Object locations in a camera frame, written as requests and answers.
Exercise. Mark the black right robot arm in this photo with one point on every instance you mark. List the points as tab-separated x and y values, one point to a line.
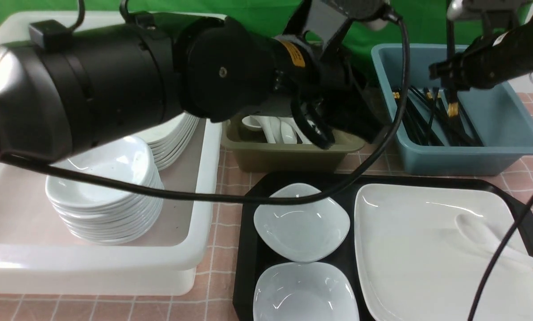
503	52

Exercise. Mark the black chopsticks pair gold band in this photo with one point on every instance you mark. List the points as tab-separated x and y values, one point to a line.
452	102

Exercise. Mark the stack of white square plates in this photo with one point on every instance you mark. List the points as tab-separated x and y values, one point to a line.
168	141

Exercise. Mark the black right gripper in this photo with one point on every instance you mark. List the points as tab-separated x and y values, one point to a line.
468	69

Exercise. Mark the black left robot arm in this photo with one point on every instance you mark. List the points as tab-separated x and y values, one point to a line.
65	92

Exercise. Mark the blue plastic bin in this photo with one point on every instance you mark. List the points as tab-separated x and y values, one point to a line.
499	117

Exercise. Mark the large white square plate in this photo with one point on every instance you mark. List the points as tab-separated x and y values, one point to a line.
414	265

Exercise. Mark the small white bowl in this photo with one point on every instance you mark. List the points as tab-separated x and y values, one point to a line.
304	292
303	233

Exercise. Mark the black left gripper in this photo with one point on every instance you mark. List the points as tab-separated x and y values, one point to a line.
333	99

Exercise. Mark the black chopsticks bundle in bin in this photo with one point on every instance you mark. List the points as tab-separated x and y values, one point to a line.
428	123

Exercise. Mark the stack of small white bowls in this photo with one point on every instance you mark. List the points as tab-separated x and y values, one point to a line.
104	215

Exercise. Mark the white ceramic soup spoon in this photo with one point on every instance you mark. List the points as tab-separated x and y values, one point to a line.
476	231

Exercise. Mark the pink checkered tablecloth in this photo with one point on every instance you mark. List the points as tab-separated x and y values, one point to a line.
210	298

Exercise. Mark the large white plastic tub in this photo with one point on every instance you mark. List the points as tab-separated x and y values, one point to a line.
38	255

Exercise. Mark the white soup spoons pile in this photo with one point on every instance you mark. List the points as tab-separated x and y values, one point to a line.
277	130

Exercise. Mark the green cloth backdrop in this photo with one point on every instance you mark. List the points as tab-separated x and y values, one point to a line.
425	21

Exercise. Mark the olive green plastic bin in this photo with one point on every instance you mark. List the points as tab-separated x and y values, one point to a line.
253	154

